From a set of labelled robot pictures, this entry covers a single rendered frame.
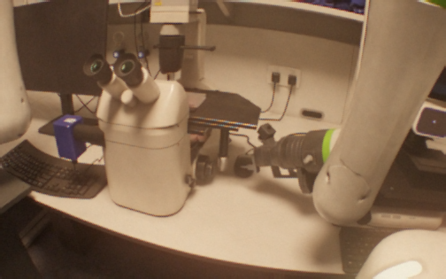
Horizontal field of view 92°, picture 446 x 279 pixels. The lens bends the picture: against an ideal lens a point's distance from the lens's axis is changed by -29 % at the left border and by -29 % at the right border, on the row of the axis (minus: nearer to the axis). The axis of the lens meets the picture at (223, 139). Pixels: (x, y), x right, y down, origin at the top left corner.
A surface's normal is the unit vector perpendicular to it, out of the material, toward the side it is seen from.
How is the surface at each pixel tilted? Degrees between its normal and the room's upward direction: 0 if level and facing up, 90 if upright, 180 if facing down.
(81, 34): 86
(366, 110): 99
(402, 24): 108
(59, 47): 86
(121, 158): 91
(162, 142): 90
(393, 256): 19
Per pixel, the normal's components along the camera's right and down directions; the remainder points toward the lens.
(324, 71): -0.21, 0.42
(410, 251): -0.12, -0.94
